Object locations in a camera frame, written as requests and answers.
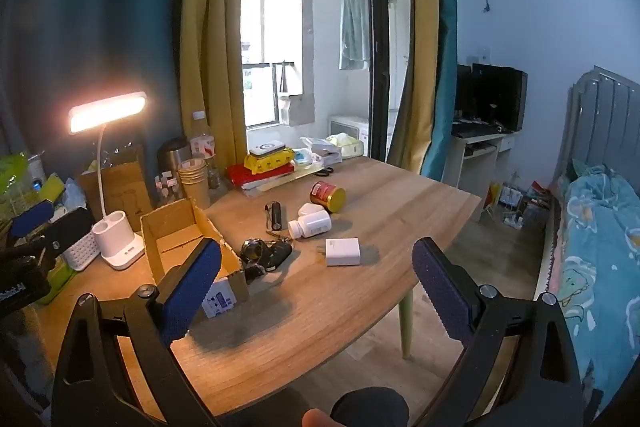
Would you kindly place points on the person's right hand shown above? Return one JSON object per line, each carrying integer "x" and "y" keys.
{"x": 316, "y": 418}

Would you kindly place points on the teal printed blanket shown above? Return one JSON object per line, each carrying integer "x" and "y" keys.
{"x": 600, "y": 257}

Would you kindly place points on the white power bank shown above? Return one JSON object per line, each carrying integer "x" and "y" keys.
{"x": 267, "y": 148}

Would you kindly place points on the yellow curtain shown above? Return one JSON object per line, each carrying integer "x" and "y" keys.
{"x": 210, "y": 32}
{"x": 420, "y": 57}

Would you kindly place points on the clear water bottle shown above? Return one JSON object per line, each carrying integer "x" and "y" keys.
{"x": 202, "y": 142}

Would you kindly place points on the black monitor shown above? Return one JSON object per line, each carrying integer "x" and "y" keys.
{"x": 500, "y": 97}

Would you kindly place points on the pale blue plastic bag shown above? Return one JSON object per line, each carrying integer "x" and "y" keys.
{"x": 76, "y": 197}

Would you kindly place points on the pile of colourful boxes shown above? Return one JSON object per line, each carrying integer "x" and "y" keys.
{"x": 520, "y": 202}

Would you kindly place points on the white desk lamp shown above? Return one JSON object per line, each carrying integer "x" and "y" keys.
{"x": 117, "y": 232}

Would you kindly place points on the yellow-green sponge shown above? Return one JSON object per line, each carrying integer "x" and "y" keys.
{"x": 50, "y": 191}

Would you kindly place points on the pale yellow paper folder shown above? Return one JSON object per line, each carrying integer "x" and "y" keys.
{"x": 295, "y": 178}

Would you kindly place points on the steel thermos flask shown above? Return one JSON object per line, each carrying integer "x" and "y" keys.
{"x": 172, "y": 154}

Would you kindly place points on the white lattice basket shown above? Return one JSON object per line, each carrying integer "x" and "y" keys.
{"x": 82, "y": 252}

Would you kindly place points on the person's dark trouser leg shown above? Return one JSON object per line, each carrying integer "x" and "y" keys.
{"x": 370, "y": 407}

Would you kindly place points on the black scissors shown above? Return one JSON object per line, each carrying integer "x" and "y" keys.
{"x": 325, "y": 172}

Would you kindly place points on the black car key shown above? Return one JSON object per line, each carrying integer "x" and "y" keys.
{"x": 277, "y": 253}

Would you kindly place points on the white device with blue light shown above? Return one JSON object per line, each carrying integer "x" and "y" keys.
{"x": 37, "y": 169}

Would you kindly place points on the black flashlight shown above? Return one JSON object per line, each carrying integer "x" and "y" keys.
{"x": 275, "y": 216}

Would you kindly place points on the white charger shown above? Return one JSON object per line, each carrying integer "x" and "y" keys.
{"x": 342, "y": 252}

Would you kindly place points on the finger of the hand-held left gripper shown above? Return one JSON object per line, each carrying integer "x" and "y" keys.
{"x": 70, "y": 227}
{"x": 32, "y": 216}

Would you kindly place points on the green table leg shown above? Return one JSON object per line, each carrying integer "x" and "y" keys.
{"x": 406, "y": 327}

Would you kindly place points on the white pill bottle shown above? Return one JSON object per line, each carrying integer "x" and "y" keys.
{"x": 312, "y": 224}

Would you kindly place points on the black computer tower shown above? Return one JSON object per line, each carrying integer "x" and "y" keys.
{"x": 464, "y": 87}

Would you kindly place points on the yellow packet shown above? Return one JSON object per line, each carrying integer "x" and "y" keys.
{"x": 270, "y": 162}

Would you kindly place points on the stack of brown paper cups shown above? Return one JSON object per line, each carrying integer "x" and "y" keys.
{"x": 194, "y": 187}

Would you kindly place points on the small clear plastic bottle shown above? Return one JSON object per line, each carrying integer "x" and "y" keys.
{"x": 167, "y": 187}

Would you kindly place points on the white computer desk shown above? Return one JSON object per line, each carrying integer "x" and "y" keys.
{"x": 475, "y": 167}

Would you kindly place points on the black door frame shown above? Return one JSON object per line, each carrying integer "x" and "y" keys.
{"x": 377, "y": 32}

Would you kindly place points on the red and gold can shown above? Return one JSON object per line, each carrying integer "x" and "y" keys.
{"x": 325, "y": 196}

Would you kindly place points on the white earbuds case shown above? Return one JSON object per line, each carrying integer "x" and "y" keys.
{"x": 307, "y": 209}

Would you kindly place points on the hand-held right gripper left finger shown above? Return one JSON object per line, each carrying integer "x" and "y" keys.
{"x": 192, "y": 287}

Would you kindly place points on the grey bed headboard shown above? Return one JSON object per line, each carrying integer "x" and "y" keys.
{"x": 605, "y": 117}

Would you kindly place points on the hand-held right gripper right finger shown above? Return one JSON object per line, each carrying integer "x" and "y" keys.
{"x": 440, "y": 292}

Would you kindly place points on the red book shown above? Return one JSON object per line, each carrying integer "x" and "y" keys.
{"x": 240, "y": 174}

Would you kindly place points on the white plastic bag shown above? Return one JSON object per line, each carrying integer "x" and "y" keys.
{"x": 315, "y": 152}

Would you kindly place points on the hanging grey garment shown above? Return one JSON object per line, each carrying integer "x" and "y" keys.
{"x": 352, "y": 27}

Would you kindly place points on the teal curtain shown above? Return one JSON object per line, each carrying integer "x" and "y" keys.
{"x": 442, "y": 82}
{"x": 90, "y": 7}

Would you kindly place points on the tall brown cardboard box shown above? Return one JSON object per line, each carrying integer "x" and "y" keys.
{"x": 125, "y": 192}

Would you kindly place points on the balcony window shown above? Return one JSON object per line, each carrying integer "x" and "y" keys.
{"x": 260, "y": 32}

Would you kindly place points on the pale yellow bag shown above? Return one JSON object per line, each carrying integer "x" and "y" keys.
{"x": 345, "y": 144}

